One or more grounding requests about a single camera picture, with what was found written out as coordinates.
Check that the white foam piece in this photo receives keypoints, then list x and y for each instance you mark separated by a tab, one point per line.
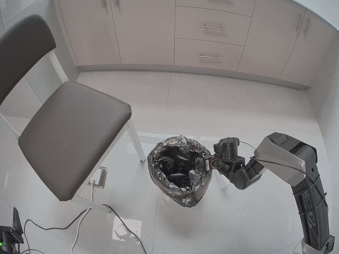
225	184

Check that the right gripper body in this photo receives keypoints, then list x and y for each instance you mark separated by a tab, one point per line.
223	167

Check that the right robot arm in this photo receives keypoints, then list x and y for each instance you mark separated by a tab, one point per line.
309	194

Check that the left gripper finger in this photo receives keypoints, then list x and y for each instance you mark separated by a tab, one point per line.
17	222

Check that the beige cabinet with drawers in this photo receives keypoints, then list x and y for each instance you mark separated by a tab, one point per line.
148	30

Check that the black plastic bag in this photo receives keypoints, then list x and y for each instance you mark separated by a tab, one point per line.
159	165

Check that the white chair with grey seat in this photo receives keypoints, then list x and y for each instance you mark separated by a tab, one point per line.
74	131

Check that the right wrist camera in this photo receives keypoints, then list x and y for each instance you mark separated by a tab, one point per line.
207	164

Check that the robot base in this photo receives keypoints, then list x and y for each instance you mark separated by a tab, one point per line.
308	249

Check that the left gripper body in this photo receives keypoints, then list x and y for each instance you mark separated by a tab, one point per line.
9	234

